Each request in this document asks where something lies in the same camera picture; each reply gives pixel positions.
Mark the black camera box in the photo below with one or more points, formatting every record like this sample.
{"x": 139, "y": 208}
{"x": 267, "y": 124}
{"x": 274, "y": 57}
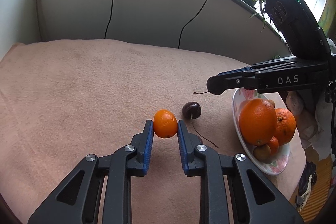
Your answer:
{"x": 305, "y": 38}

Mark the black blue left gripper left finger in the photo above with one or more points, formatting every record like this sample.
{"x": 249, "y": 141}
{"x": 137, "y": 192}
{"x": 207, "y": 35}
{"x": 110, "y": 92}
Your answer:
{"x": 99, "y": 184}

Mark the medium tangerine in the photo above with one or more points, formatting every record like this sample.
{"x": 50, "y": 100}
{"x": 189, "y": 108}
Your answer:
{"x": 286, "y": 125}

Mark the brown longan fruit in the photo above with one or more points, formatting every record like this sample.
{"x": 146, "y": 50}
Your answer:
{"x": 272, "y": 103}
{"x": 262, "y": 152}

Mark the white floral plate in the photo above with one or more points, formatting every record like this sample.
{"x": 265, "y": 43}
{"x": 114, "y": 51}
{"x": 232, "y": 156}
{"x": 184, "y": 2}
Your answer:
{"x": 275, "y": 164}

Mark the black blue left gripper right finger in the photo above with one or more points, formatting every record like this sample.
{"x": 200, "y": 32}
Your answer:
{"x": 232, "y": 187}

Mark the small orange kumquat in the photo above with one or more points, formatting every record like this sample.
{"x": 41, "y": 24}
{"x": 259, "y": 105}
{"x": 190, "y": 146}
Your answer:
{"x": 165, "y": 124}

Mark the white gloved hand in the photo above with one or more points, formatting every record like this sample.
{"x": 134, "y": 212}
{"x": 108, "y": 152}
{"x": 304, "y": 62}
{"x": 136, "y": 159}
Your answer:
{"x": 314, "y": 127}

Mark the large orange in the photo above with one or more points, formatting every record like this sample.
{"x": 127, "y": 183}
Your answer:
{"x": 257, "y": 121}

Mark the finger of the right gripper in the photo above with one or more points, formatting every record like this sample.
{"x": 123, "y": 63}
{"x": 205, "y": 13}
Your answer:
{"x": 236, "y": 72}
{"x": 217, "y": 85}

